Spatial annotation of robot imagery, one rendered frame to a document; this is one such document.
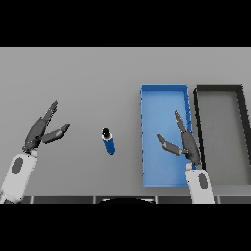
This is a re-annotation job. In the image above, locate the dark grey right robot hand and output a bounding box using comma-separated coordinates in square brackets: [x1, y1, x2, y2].
[156, 109, 202, 171]

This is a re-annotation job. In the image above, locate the dark grey rectangular bin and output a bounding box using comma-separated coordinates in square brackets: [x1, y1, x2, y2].
[192, 84, 251, 186]

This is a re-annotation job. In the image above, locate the blue pipe with dark end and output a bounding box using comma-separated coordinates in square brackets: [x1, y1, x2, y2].
[101, 127, 116, 156]

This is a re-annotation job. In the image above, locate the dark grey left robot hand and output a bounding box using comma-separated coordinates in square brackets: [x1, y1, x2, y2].
[21, 100, 71, 155]

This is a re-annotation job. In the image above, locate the blue rectangular bin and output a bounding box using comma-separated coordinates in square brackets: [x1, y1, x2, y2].
[139, 83, 194, 189]

